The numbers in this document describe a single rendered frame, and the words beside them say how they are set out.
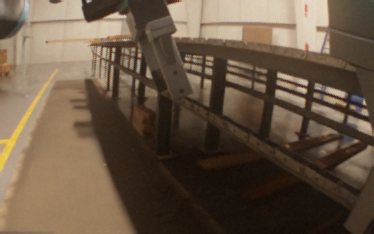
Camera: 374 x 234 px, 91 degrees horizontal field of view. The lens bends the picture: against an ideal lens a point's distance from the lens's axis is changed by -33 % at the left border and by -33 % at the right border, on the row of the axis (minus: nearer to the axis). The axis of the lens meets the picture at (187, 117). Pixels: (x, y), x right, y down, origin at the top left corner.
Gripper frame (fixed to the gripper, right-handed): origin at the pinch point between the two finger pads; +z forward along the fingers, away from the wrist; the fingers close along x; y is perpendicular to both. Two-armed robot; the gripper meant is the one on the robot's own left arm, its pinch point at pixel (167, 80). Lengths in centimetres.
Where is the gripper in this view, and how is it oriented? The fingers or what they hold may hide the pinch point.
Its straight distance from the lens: 39.2
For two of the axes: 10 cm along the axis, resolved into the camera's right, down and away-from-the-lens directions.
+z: 3.4, 9.1, 2.4
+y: 9.1, -3.8, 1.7
